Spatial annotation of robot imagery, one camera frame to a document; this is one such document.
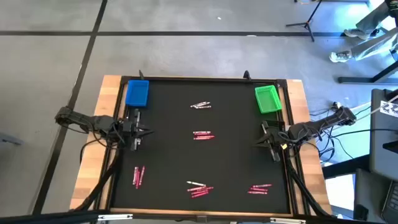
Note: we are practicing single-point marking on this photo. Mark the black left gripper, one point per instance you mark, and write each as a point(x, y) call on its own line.
point(129, 129)

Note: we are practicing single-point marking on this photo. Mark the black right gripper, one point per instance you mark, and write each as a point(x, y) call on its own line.
point(276, 138)

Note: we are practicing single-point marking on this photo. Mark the green plastic basket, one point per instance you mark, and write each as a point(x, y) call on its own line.
point(268, 99)

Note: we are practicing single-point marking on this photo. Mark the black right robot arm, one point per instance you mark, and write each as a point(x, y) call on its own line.
point(314, 126)

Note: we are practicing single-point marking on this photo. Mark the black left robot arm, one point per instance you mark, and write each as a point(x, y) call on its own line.
point(99, 123)

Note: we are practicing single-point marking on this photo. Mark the black plastic basket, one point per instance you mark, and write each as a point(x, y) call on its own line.
point(278, 124)

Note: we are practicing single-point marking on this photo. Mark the blue plastic basket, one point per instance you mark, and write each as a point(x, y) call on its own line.
point(136, 93)

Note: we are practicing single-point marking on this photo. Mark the black table mat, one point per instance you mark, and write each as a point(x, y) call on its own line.
point(186, 161)

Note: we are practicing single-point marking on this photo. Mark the black desk leg bar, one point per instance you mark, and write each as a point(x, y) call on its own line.
point(357, 80)

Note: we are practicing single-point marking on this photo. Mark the person's shoe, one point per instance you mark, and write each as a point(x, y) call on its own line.
point(354, 32)
point(339, 56)

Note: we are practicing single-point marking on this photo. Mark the grey cabinet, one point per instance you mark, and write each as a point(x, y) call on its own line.
point(370, 193)

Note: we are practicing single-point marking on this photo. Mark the grey desk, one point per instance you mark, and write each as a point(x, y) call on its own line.
point(382, 149)

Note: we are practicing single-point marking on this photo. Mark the black tripod stand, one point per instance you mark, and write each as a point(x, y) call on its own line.
point(308, 23)

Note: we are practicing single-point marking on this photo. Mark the white marker tag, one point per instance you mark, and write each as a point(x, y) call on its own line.
point(390, 109)

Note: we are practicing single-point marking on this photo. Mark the black overhead beam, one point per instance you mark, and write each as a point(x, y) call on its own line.
point(46, 217)

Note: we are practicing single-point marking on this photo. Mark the grey floor object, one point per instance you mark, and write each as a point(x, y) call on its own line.
point(9, 139)

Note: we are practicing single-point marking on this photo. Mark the dark laptop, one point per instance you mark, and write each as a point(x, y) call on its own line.
point(393, 202)

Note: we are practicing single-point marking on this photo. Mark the person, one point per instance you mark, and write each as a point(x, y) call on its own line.
point(373, 15)

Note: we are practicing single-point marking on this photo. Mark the black frame bracket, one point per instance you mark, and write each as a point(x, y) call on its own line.
point(247, 75)
point(141, 74)

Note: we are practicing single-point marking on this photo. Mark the silver metal bracket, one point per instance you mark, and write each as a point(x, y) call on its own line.
point(115, 217)
point(287, 221)

